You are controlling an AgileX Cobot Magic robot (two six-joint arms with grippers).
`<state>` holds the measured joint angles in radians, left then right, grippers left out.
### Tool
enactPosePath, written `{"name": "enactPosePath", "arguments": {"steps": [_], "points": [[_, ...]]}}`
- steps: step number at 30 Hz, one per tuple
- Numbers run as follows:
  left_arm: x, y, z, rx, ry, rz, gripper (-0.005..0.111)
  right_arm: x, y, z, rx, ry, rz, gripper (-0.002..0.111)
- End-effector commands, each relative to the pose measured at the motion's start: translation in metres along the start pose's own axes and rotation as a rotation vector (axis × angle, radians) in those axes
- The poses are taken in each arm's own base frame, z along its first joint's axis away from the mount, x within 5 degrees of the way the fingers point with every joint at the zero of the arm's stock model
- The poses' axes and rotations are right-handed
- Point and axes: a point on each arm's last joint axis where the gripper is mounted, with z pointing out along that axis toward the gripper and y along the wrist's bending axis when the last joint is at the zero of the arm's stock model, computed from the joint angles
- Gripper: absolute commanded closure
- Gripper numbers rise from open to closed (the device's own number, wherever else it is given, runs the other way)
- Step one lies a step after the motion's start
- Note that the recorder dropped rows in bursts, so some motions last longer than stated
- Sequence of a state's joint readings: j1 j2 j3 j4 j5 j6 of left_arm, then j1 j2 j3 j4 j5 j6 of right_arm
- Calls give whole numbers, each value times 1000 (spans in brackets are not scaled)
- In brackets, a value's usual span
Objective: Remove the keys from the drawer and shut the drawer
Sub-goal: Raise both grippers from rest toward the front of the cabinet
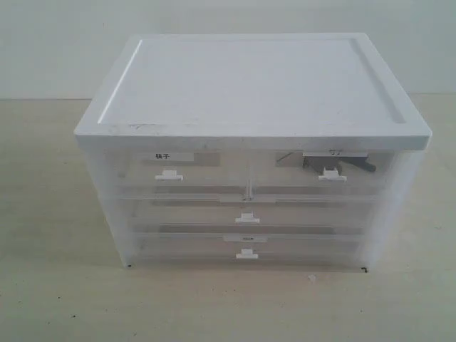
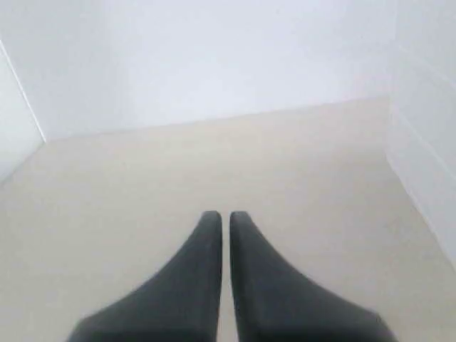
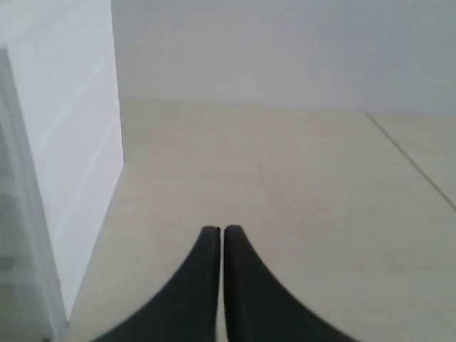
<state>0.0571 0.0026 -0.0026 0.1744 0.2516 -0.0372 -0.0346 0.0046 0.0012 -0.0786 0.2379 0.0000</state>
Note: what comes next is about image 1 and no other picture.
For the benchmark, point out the key bunch with blue fob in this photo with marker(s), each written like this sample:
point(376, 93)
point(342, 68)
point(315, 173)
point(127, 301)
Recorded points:
point(320, 162)

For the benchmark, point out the white translucent drawer cabinet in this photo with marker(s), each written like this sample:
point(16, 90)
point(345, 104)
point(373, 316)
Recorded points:
point(325, 93)

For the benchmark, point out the middle wide clear drawer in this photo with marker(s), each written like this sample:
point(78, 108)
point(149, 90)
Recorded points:
point(284, 212)

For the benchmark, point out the wide clear drawer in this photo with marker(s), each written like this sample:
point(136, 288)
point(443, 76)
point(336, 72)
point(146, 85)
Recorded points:
point(284, 212)
point(241, 248)

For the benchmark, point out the bottom wide clear drawer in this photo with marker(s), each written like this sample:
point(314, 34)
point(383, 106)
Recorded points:
point(241, 248)

